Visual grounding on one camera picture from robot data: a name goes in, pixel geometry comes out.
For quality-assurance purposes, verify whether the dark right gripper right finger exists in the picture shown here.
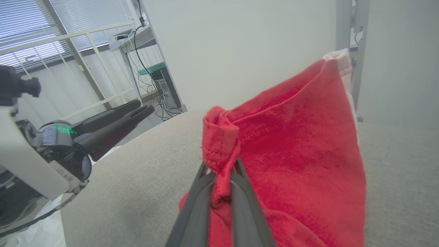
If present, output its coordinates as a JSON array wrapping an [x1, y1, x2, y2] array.
[[230, 157, 277, 247]]

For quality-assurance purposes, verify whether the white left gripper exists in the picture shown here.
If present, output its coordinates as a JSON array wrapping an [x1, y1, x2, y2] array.
[[0, 99, 155, 201]]

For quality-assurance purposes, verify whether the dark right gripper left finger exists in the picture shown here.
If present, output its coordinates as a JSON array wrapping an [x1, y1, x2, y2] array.
[[165, 161, 217, 247]]

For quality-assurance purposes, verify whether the red shorts white side stripe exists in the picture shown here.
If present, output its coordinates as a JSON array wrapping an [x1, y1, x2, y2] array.
[[178, 48, 367, 247]]

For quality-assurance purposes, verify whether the teal box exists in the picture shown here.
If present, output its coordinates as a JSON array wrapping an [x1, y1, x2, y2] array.
[[138, 62, 166, 76]]

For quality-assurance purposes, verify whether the grey window pillar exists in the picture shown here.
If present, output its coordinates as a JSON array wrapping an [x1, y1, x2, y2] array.
[[41, 0, 114, 110]]

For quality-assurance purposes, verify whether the white device on desk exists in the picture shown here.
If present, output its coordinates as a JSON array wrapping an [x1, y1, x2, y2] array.
[[108, 29, 138, 52]]

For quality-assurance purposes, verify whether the grey metal desk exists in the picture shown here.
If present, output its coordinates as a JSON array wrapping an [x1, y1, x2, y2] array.
[[109, 26, 159, 103]]

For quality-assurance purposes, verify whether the white metal railing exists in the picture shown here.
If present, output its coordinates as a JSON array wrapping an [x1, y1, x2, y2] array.
[[0, 21, 143, 120]]

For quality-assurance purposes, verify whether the white window blind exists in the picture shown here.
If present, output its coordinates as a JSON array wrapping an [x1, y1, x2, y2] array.
[[0, 0, 63, 68], [50, 0, 133, 52]]

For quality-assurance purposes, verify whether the black hanging power cable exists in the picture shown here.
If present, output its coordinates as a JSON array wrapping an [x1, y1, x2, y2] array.
[[132, 0, 166, 120]]

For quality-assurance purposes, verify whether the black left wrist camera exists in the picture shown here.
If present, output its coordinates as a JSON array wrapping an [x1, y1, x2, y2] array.
[[0, 65, 42, 107]]

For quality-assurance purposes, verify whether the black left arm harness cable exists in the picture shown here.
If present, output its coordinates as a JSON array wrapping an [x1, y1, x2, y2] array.
[[0, 192, 81, 239]]

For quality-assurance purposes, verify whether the grey metal partition post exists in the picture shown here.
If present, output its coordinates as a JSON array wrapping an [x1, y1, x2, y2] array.
[[335, 0, 371, 123]]

